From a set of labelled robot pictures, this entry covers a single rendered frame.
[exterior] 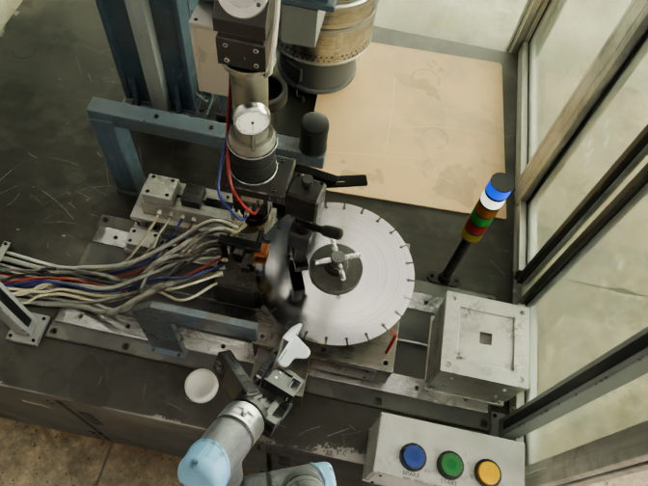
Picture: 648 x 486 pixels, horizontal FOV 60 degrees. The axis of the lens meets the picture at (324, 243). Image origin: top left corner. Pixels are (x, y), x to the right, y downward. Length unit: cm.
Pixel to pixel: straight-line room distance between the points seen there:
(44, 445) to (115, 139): 115
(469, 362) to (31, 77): 143
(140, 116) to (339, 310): 59
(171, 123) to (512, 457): 95
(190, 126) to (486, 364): 79
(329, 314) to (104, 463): 116
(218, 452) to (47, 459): 128
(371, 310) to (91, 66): 115
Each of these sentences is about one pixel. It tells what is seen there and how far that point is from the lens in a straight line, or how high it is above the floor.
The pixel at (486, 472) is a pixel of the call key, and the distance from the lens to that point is 114.
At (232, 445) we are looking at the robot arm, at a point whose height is 107.
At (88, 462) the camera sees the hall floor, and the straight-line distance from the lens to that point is 209.
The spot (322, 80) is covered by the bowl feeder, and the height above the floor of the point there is 81.
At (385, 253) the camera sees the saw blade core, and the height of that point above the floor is 95.
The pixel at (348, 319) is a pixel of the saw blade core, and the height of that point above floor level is 95.
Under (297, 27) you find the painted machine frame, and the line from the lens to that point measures 111.
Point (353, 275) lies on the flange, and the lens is 114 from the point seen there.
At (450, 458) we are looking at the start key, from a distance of 113.
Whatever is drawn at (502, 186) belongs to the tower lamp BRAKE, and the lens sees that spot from 109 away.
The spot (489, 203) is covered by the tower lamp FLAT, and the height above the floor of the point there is 111.
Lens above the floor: 198
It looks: 60 degrees down
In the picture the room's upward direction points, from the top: 9 degrees clockwise
